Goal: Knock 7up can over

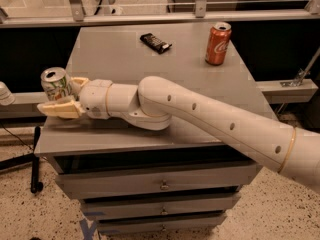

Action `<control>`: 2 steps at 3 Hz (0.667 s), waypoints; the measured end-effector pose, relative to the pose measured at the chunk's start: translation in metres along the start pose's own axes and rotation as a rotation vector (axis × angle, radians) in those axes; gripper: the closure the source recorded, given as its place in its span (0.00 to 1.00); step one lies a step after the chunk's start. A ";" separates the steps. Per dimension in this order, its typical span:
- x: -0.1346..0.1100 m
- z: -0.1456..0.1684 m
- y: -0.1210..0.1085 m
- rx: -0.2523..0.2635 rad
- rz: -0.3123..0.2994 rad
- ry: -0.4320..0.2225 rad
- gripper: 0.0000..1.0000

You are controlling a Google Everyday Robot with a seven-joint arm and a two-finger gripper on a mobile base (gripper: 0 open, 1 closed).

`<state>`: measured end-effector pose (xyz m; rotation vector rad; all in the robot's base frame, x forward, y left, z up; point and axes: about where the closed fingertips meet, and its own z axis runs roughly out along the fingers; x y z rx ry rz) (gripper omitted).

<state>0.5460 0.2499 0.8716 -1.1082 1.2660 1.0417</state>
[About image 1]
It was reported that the bottom grey drawer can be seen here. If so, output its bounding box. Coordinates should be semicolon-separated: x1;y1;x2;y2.
98;212;226;235

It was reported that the white cylinder at left edge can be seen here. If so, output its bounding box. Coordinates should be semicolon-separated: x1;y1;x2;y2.
0;81;15;106

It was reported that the orange coca-cola can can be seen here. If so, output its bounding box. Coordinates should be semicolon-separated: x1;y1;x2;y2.
205;22;232;65

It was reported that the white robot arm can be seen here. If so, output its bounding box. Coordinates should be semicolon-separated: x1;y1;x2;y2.
38;76;320;193

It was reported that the blue tape on floor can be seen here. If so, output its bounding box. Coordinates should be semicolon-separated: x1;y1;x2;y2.
79;216;107;240

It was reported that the grey drawer cabinet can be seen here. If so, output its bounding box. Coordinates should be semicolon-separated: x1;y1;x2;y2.
36;23;274;235

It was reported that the grey metal railing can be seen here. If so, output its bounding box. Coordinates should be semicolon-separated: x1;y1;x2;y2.
0;0;320;28

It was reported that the black snack bar wrapper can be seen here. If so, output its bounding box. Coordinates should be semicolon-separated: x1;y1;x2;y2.
140;33;171;54

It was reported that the black tripod stand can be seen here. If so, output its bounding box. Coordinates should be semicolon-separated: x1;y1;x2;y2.
0;126;43;194

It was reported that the middle grey drawer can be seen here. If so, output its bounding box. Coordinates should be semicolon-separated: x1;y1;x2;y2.
81;193;240;220

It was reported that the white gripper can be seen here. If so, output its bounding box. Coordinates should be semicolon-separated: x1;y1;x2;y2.
37;77;112;120

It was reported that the top grey drawer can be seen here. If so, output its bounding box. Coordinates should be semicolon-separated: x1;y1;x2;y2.
56;161;261;199

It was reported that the white green 7up can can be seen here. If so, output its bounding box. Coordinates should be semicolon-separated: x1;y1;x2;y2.
41;67;72;101

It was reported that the grey drawer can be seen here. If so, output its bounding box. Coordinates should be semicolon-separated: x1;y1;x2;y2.
98;212;226;235
56;161;261;199
81;193;240;220

